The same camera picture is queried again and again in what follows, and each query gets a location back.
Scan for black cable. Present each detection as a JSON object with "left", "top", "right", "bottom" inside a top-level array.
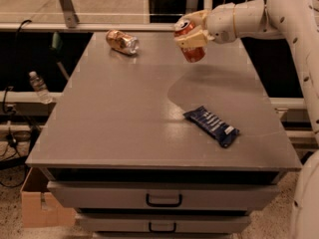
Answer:
[{"left": 1, "top": 19, "right": 33, "bottom": 115}]

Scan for clear plastic water bottle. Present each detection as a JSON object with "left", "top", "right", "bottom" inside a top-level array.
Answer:
[{"left": 29, "top": 71, "right": 53, "bottom": 105}]

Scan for red coke can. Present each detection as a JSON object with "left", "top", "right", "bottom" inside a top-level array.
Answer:
[{"left": 173, "top": 19, "right": 205, "bottom": 63}]

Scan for lower grey drawer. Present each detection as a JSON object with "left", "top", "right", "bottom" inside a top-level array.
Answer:
[{"left": 76, "top": 214, "right": 250, "bottom": 234}]

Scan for green handled tool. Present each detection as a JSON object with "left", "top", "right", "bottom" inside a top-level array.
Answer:
[{"left": 50, "top": 32, "right": 70, "bottom": 80}]

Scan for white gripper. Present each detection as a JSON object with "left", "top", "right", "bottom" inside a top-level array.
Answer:
[{"left": 174, "top": 3, "right": 236, "bottom": 48}]

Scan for brown gold soda can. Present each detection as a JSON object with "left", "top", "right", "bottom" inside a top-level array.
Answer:
[{"left": 106, "top": 30, "right": 139, "bottom": 56}]

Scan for grey drawer cabinet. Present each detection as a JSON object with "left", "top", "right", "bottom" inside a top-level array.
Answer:
[{"left": 27, "top": 32, "right": 300, "bottom": 239}]

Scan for brown cardboard box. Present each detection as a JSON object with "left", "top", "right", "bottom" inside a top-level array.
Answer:
[{"left": 20, "top": 168, "right": 75, "bottom": 228}]

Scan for blue snack bar wrapper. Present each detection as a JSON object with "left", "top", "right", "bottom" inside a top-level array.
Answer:
[{"left": 183, "top": 106, "right": 240, "bottom": 148}]

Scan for left metal bracket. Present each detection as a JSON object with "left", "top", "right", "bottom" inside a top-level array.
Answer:
[{"left": 59, "top": 0, "right": 79, "bottom": 28}]

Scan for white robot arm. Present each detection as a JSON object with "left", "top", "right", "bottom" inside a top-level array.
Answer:
[{"left": 174, "top": 0, "right": 319, "bottom": 239}]

